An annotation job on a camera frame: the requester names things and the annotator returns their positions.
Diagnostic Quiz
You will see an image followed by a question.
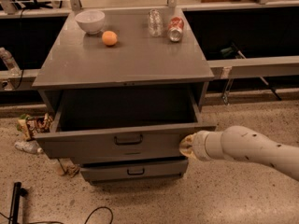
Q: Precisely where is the green object behind rail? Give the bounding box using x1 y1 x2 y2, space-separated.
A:
221 47 238 59

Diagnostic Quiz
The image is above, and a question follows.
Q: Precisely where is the clear bottle at left rail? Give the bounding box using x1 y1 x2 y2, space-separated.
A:
0 48 21 77

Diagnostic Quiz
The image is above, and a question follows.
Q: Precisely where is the grey metal rail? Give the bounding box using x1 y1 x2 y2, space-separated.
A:
0 69 39 91
207 56 299 79

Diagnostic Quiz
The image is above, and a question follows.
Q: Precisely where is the grey metal rail left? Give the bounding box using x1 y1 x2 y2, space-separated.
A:
0 69 39 91

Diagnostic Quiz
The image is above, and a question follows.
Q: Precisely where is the grey drawer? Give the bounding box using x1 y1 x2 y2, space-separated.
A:
80 157 189 184
36 87 215 164

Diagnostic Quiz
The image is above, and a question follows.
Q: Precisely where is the grey metal rail right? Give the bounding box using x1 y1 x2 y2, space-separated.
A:
207 56 299 79

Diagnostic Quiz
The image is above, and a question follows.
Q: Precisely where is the crushed plastic bottle on floor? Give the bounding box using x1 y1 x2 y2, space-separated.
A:
14 141 43 154

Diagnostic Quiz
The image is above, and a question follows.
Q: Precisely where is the grey top drawer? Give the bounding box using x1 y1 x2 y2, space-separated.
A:
36 87 215 164

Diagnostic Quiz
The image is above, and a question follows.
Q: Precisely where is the grey metal drawer cabinet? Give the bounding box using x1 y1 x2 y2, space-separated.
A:
33 9 214 169

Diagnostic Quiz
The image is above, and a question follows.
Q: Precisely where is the brown snack bag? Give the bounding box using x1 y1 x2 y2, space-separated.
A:
17 113 53 141

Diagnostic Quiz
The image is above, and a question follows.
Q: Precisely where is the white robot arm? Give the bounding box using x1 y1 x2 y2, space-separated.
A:
179 126 299 180

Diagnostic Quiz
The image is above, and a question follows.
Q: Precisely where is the metal bracket under rail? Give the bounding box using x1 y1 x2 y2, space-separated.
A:
221 66 234 105

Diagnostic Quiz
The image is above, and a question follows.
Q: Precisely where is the red soda can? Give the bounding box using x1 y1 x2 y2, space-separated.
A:
167 17 184 42

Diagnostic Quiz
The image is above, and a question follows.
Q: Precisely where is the grey lower drawer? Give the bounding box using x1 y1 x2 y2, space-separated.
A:
80 157 189 184

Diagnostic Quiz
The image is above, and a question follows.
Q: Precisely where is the black cable on floor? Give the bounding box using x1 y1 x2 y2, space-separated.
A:
0 205 114 224

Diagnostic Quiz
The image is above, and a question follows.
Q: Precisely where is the white ceramic bowl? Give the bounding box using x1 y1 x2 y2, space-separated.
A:
75 10 106 35

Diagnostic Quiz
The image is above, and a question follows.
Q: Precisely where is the clear plastic bottle on cabinet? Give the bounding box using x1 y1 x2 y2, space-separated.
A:
148 9 164 37

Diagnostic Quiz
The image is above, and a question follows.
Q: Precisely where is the black stand on floor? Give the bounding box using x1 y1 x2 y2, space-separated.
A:
8 182 28 224

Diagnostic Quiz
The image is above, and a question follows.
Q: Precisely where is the orange fruit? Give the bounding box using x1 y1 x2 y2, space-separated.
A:
102 31 118 46

